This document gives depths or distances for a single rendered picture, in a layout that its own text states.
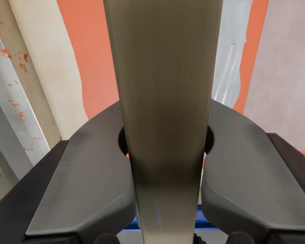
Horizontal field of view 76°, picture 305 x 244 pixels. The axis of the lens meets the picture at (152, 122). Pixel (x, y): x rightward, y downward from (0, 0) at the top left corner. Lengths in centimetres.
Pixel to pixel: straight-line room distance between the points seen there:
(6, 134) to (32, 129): 159
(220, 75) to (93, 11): 16
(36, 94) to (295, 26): 31
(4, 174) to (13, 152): 164
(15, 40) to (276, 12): 28
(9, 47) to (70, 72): 6
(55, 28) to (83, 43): 3
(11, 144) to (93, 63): 171
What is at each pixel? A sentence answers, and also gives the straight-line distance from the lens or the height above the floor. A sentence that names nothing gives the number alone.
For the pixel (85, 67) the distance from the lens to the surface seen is 27.
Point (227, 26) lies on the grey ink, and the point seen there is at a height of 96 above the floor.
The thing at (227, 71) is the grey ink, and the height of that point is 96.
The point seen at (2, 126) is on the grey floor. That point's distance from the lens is 185.
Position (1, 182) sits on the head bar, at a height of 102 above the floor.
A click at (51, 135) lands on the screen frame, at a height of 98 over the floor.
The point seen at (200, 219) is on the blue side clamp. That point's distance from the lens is 39.
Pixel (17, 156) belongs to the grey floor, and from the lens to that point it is 201.
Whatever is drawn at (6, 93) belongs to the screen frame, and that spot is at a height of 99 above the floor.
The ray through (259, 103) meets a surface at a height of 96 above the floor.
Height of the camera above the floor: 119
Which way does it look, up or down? 57 degrees down
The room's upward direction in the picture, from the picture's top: 179 degrees counter-clockwise
